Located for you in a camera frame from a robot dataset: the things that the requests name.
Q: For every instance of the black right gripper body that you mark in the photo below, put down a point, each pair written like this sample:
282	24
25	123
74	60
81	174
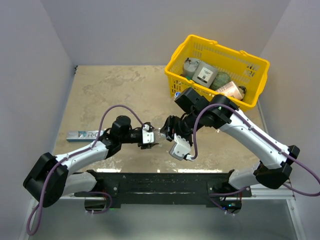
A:
175	123

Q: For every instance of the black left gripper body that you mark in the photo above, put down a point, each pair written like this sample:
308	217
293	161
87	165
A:
144	145

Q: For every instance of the clear plastic bottle small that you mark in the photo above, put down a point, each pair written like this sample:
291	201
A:
158	136

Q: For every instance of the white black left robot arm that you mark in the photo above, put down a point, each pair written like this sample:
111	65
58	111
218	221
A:
54	176

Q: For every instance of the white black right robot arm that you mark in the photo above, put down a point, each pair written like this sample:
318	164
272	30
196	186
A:
223	114

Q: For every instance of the blue silver flat box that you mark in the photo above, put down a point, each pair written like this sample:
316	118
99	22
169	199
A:
83	136

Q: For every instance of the grey wrapped tissue roll rear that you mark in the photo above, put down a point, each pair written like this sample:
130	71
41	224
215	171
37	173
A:
190	66

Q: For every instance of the pink white tissue roll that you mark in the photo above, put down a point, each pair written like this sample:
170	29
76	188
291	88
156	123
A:
232	90

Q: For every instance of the green netted melon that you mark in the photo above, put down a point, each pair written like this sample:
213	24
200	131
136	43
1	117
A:
221	79

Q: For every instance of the yellow plastic shopping basket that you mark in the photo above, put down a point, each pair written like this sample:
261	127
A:
243	68

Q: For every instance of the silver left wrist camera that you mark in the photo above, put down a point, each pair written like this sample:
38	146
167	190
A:
147	137

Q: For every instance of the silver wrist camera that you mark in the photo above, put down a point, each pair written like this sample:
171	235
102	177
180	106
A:
181	149
147	137

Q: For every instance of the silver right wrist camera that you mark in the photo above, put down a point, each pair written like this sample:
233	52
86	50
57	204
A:
181	149

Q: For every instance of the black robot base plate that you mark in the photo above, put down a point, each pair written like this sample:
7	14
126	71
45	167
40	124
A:
119	188

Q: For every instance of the aluminium frame rail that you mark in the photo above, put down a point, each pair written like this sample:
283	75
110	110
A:
164	206

